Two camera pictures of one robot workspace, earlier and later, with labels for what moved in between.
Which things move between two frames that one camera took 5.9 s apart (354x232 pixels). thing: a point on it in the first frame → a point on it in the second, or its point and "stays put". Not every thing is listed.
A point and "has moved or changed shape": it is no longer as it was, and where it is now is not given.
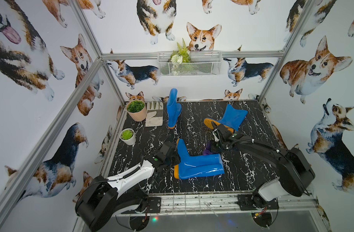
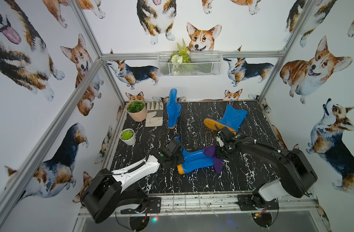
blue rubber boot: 174,108 stays put
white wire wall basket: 202,64 stays put
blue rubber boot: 197,166 has moved or changed shape
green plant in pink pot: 135,106 stays put
